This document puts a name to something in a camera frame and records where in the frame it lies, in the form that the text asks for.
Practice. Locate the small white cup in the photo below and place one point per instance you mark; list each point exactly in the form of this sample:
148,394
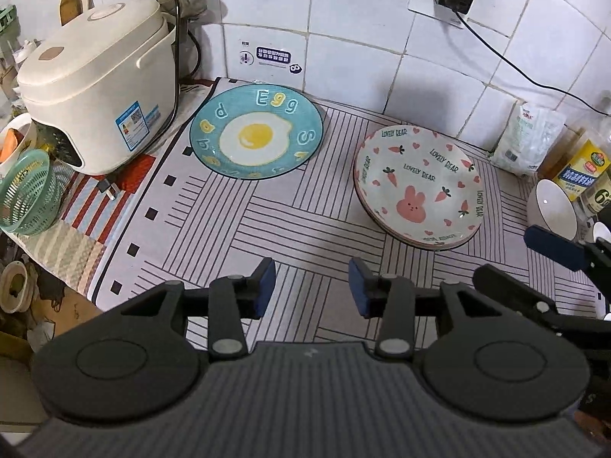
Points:
12,288

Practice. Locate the clear vinegar bottle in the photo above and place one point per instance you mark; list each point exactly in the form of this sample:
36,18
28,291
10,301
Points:
596,200

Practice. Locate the black power plug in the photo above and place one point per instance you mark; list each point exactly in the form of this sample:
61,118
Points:
109,190

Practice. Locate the cream rice cooker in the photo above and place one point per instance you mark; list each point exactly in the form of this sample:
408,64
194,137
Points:
95,81

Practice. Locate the white bowl with dark rim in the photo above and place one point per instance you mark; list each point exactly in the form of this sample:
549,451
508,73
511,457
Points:
553,210

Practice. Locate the brown cardboard box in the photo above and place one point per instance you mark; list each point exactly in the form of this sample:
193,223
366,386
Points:
62,317

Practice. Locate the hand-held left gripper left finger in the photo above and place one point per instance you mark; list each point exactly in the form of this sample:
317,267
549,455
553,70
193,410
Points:
267,287

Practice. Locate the white container with orange food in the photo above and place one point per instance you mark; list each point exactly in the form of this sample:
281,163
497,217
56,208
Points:
16,145

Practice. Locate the green plastic basket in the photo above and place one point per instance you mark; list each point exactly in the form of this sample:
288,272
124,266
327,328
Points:
28,195

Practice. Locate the white salt bag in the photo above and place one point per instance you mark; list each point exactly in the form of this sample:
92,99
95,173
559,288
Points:
527,138

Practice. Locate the red striped cloth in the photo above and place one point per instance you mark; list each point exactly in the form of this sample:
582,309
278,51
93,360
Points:
81,243

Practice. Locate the blue fried egg plate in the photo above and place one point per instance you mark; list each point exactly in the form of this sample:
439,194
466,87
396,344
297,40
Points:
255,133

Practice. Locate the white striped table mat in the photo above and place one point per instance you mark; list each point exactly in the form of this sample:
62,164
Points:
286,219

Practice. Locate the wall warning sticker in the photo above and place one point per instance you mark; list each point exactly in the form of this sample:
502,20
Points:
267,57

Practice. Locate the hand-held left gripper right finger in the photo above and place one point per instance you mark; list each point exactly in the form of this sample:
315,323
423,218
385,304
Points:
357,287

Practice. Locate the pink rabbit plate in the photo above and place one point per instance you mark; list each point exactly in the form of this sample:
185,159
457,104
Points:
420,186

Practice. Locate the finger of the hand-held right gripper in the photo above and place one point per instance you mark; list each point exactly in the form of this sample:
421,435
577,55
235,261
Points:
553,245
510,288

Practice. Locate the yellow label oil bottle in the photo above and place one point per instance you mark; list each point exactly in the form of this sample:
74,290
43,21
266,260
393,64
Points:
584,167

